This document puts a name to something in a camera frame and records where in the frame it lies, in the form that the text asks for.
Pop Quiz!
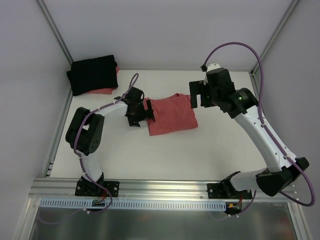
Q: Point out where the red t shirt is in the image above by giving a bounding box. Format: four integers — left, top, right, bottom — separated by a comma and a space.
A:
83, 65, 120, 95
143, 93, 199, 136

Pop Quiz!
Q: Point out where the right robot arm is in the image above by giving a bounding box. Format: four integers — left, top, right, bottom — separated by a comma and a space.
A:
189, 67, 310, 199

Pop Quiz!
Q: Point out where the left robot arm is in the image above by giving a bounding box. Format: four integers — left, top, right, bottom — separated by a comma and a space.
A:
65, 87, 155, 197

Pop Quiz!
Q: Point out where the folded red t shirt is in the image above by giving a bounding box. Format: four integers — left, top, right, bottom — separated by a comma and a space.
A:
83, 65, 120, 95

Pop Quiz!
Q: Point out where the folded black t shirt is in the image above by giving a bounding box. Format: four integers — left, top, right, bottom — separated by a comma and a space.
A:
66, 55, 119, 96

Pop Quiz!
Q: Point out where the right rear frame post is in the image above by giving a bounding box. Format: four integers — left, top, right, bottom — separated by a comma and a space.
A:
259, 0, 301, 62

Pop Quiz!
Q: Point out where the frame post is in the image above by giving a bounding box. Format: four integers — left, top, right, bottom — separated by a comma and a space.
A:
35, 0, 74, 66
259, 0, 301, 62

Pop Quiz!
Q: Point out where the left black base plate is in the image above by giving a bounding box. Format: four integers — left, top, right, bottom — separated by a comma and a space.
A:
74, 177, 120, 198

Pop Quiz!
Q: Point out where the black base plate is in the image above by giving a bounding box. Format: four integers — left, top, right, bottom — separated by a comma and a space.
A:
74, 177, 120, 198
206, 182, 253, 200

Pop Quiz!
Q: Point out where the white slotted cable duct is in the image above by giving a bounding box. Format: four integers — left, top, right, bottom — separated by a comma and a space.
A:
39, 198, 227, 212

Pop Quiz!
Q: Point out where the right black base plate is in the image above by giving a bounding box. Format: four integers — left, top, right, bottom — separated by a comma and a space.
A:
206, 182, 253, 200

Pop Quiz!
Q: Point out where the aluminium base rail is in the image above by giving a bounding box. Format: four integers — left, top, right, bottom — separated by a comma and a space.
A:
28, 177, 300, 201

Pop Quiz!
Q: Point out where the left rear frame post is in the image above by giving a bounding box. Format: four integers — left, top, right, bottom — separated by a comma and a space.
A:
35, 0, 74, 66

